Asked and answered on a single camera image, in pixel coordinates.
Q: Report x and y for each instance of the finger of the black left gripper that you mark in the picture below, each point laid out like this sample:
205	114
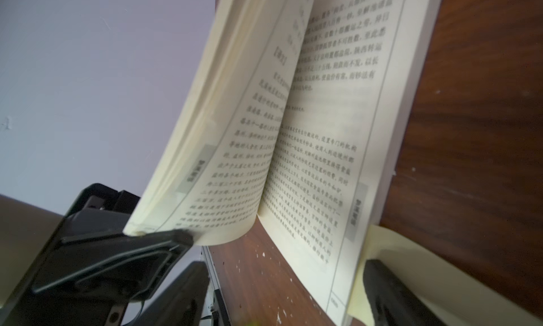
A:
110	268

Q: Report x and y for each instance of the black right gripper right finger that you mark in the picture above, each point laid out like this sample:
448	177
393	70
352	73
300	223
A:
391	302

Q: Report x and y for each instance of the dark blue book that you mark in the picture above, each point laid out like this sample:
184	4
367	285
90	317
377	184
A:
295	119

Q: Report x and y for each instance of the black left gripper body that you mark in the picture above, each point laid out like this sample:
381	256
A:
29	234

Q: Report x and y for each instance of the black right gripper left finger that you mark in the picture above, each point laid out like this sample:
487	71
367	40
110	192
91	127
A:
182	302

